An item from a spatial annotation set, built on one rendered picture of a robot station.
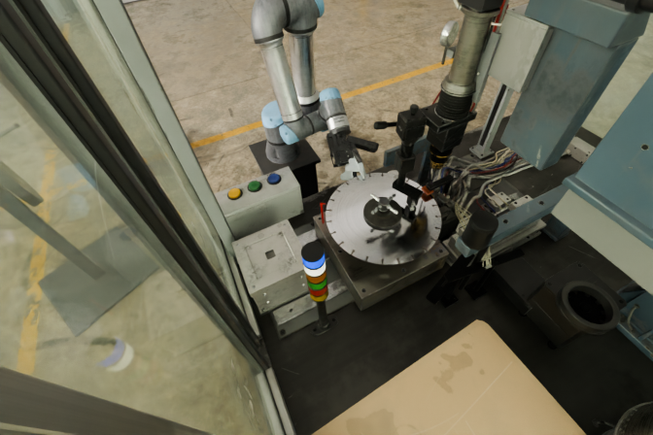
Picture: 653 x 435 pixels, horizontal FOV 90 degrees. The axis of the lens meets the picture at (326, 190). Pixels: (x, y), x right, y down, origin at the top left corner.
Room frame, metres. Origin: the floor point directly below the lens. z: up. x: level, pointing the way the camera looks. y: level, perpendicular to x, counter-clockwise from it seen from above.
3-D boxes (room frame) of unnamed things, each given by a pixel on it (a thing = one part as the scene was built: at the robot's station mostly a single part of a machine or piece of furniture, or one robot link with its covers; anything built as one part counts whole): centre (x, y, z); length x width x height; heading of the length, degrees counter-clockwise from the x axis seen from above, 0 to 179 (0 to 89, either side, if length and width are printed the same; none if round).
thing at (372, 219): (0.57, -0.16, 0.96); 0.11 x 0.11 x 0.03
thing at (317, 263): (0.33, 0.04, 1.14); 0.05 x 0.04 x 0.03; 23
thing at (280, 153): (1.10, 0.18, 0.80); 0.15 x 0.15 x 0.10
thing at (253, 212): (0.75, 0.24, 0.82); 0.28 x 0.11 x 0.15; 113
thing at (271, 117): (1.10, 0.17, 0.91); 0.13 x 0.12 x 0.14; 121
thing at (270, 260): (0.49, 0.17, 0.82); 0.18 x 0.18 x 0.15; 23
